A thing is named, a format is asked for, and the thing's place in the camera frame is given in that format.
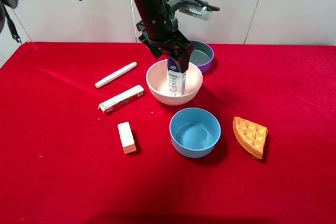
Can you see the orange waffle wedge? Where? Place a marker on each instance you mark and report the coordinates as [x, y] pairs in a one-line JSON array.
[[251, 136]]

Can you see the white marker pen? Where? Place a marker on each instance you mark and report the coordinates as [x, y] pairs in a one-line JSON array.
[[115, 75]]

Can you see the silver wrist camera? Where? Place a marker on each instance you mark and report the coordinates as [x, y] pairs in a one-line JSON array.
[[191, 8]]

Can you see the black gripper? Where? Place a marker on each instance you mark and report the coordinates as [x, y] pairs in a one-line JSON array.
[[161, 37]]

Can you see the pink bowl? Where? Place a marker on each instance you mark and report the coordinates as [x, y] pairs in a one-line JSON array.
[[158, 83]]

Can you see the long candy box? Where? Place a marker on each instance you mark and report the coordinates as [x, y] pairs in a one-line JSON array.
[[121, 99]]

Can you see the blue and white milk bottle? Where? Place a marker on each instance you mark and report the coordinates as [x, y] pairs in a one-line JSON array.
[[176, 78]]

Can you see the cream wafer biscuit block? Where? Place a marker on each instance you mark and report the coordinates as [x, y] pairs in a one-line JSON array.
[[126, 138]]

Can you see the blue bowl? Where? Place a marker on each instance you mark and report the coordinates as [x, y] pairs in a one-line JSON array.
[[194, 132]]

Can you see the purple bowl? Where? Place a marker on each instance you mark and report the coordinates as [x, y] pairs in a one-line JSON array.
[[202, 55]]

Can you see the red tablecloth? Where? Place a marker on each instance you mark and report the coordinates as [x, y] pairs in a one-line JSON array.
[[62, 159]]

